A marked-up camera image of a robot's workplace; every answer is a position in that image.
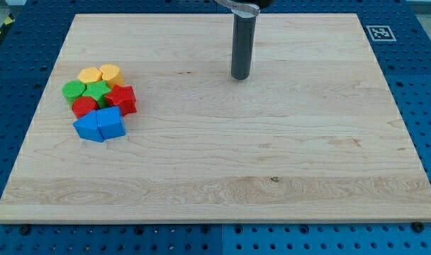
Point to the red star block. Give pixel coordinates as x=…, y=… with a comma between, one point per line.
x=123, y=97

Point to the light wooden board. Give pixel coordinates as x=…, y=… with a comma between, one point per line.
x=313, y=135

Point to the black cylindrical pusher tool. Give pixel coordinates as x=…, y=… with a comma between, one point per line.
x=243, y=40

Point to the blue pentagon block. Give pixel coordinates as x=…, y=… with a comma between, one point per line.
x=110, y=122

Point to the yellow heart block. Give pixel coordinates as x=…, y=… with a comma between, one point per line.
x=112, y=75

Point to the silver tool clamp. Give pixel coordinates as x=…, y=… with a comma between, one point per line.
x=245, y=8

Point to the green star block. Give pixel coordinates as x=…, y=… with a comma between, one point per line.
x=97, y=91

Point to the blue triangle block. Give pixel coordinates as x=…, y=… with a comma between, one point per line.
x=87, y=128

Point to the red cylinder block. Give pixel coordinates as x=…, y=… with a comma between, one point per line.
x=83, y=105

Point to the yellow hexagon block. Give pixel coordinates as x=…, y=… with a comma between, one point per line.
x=90, y=75

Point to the green cylinder block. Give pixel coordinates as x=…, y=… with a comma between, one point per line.
x=72, y=90

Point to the white fiducial marker tag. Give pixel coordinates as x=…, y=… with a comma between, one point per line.
x=381, y=33

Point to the yellow black hazard tape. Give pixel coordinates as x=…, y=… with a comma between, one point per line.
x=6, y=26

